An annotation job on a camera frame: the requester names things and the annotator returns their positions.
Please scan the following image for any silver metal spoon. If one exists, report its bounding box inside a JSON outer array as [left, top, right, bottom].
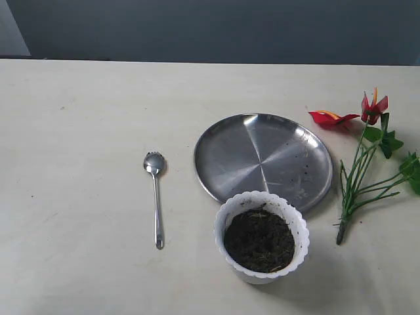
[[143, 152, 165, 250]]

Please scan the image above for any artificial red anthurium plant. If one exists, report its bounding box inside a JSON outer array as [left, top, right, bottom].
[[309, 88, 419, 245]]

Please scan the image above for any white scalloped plastic pot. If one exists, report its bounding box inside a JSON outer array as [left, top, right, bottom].
[[214, 191, 310, 285]]

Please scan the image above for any dark soil in pot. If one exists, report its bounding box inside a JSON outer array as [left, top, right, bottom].
[[224, 207, 295, 273]]

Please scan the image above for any round steel plate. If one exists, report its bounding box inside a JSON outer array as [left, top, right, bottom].
[[194, 114, 333, 213]]

